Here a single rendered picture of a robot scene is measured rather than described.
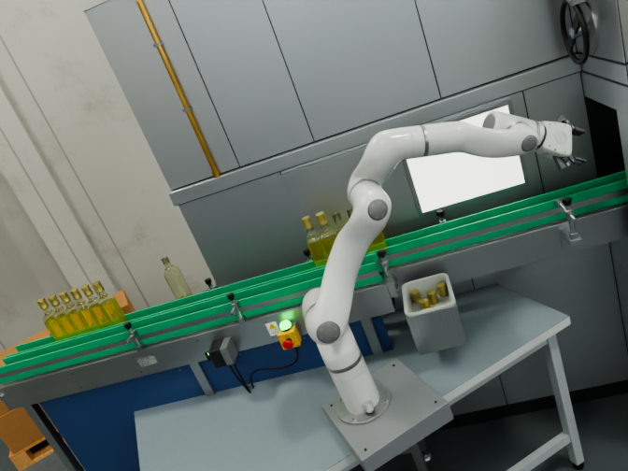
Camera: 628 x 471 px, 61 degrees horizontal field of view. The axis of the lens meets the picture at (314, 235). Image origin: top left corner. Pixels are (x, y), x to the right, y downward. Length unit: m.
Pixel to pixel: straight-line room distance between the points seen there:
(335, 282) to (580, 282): 1.23
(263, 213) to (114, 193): 2.86
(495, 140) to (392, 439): 0.91
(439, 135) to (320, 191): 0.73
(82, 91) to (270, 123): 2.97
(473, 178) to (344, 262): 0.78
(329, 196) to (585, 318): 1.22
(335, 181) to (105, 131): 3.10
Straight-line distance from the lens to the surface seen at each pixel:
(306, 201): 2.14
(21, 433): 4.27
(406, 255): 2.04
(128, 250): 5.05
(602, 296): 2.53
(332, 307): 1.55
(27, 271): 5.12
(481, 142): 1.53
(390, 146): 1.48
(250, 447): 2.01
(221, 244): 2.31
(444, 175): 2.11
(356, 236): 1.51
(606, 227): 2.14
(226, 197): 2.22
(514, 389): 2.71
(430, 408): 1.75
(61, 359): 2.55
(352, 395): 1.76
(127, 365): 2.40
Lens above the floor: 1.97
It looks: 21 degrees down
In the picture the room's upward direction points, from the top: 21 degrees counter-clockwise
